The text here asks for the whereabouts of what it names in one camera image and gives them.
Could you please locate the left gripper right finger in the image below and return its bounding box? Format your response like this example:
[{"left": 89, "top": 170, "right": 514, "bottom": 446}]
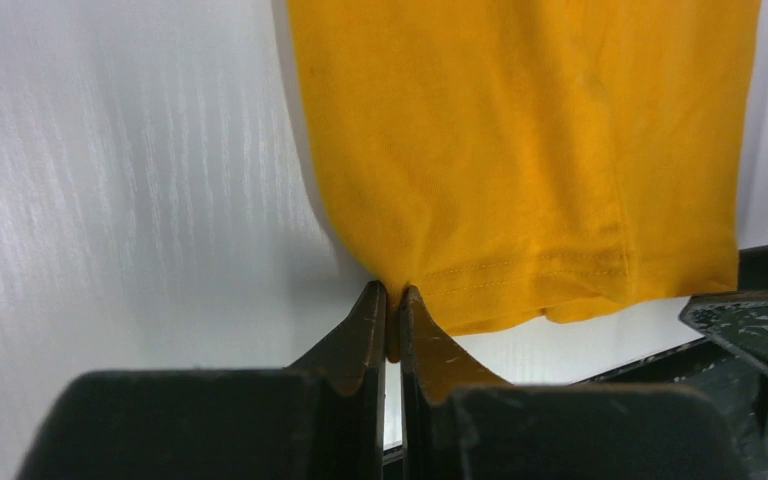
[{"left": 398, "top": 287, "right": 748, "bottom": 479}]

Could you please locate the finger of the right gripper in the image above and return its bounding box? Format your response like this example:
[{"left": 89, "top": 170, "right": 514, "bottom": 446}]
[{"left": 679, "top": 290, "right": 768, "bottom": 377}]

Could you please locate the yellow t-shirt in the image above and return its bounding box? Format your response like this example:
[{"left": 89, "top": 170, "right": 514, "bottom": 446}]
[{"left": 287, "top": 1, "right": 761, "bottom": 336}]

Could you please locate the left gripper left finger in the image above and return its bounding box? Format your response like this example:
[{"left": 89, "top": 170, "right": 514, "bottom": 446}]
[{"left": 18, "top": 282, "right": 387, "bottom": 479}]

